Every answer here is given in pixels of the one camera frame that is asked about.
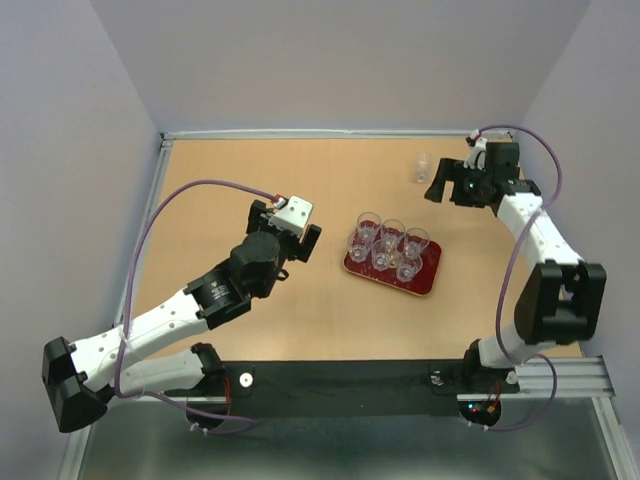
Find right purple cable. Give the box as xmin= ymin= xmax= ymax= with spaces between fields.
xmin=467 ymin=124 xmax=564 ymax=434

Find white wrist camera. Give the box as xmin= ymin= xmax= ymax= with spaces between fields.
xmin=464 ymin=130 xmax=488 ymax=170
xmin=268 ymin=195 xmax=314 ymax=238

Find purple cable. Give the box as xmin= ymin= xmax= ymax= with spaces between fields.
xmin=467 ymin=124 xmax=564 ymax=434
xmin=114 ymin=179 xmax=259 ymax=435

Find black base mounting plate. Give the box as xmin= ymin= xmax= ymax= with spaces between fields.
xmin=187 ymin=357 xmax=521 ymax=419

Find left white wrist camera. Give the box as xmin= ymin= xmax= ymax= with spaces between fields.
xmin=268 ymin=195 xmax=314 ymax=238

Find red lacquer tray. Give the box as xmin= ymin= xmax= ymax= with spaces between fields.
xmin=343 ymin=241 xmax=442 ymax=296

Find circuit board with leds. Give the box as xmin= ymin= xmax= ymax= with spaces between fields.
xmin=459 ymin=400 xmax=502 ymax=425

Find clear glass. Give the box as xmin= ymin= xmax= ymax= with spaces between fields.
xmin=411 ymin=152 xmax=431 ymax=184
xmin=380 ymin=219 xmax=406 ymax=250
xmin=403 ymin=227 xmax=430 ymax=259
xmin=356 ymin=211 xmax=382 ymax=242
xmin=347 ymin=231 xmax=373 ymax=263
xmin=371 ymin=239 xmax=395 ymax=272
xmin=396 ymin=255 xmax=423 ymax=283

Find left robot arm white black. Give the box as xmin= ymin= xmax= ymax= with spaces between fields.
xmin=41 ymin=196 xmax=322 ymax=433

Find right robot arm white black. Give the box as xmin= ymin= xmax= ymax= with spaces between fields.
xmin=424 ymin=134 xmax=607 ymax=390

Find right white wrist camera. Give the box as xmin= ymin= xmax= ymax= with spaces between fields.
xmin=464 ymin=130 xmax=488 ymax=170

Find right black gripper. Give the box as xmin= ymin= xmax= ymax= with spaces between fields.
xmin=423 ymin=157 xmax=492 ymax=207

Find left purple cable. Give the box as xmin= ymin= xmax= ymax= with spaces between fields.
xmin=114 ymin=179 xmax=259 ymax=435

